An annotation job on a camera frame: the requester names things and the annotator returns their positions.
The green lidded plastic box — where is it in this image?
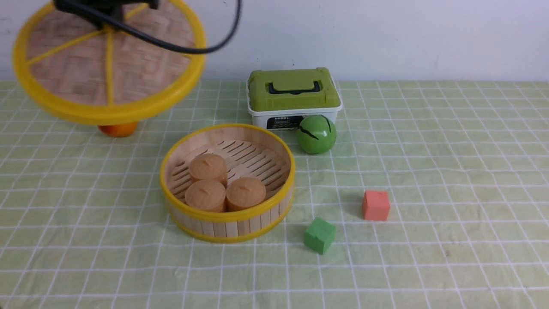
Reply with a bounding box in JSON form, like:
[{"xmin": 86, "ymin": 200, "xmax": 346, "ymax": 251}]
[{"xmin": 247, "ymin": 67, "xmax": 343, "ymax": 131}]

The tan bun front right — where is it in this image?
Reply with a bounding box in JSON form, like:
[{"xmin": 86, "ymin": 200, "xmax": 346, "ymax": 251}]
[{"xmin": 226, "ymin": 177, "xmax": 266, "ymax": 212}]

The green checkered tablecloth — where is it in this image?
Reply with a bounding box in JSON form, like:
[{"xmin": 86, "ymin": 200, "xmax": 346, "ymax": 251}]
[{"xmin": 0, "ymin": 82, "xmax": 549, "ymax": 309}]

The tan bun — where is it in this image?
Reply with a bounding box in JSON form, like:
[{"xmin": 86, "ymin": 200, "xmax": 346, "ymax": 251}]
[
  {"xmin": 184, "ymin": 179, "xmax": 226, "ymax": 213},
  {"xmin": 188, "ymin": 153, "xmax": 228, "ymax": 187},
  {"xmin": 226, "ymin": 177, "xmax": 266, "ymax": 212}
]

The bamboo steamer basket yellow rim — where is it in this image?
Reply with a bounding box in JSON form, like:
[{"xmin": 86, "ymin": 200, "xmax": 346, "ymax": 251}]
[{"xmin": 160, "ymin": 123, "xmax": 296, "ymax": 244}]

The green toy ball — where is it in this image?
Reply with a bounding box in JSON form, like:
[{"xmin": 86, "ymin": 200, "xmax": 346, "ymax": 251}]
[{"xmin": 296, "ymin": 114, "xmax": 337, "ymax": 155}]

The yellow-rimmed bamboo steamer lid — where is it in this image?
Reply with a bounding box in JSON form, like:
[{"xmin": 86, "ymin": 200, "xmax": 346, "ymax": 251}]
[{"xmin": 12, "ymin": 1, "xmax": 206, "ymax": 125}]

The tan bun back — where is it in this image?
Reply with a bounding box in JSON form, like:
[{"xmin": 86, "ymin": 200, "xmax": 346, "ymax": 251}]
[{"xmin": 188, "ymin": 153, "xmax": 228, "ymax": 187}]

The green foam cube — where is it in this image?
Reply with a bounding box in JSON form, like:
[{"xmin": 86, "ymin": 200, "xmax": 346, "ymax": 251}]
[{"xmin": 303, "ymin": 217, "xmax": 337, "ymax": 255}]

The orange toy pear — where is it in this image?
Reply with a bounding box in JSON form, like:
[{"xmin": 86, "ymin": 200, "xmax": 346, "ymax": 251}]
[{"xmin": 98, "ymin": 122, "xmax": 139, "ymax": 138}]

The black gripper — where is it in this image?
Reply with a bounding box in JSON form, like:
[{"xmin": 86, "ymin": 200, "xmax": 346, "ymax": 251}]
[{"xmin": 53, "ymin": 0, "xmax": 160, "ymax": 27}]

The black cable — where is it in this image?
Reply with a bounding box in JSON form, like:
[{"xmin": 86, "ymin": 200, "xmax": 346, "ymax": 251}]
[{"xmin": 88, "ymin": 0, "xmax": 243, "ymax": 55}]

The red foam cube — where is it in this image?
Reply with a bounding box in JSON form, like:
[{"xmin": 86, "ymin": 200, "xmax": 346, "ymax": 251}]
[{"xmin": 362, "ymin": 190, "xmax": 391, "ymax": 221}]

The tan bun front left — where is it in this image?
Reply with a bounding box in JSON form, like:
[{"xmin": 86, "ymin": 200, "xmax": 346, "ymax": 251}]
[{"xmin": 184, "ymin": 179, "xmax": 226, "ymax": 213}]

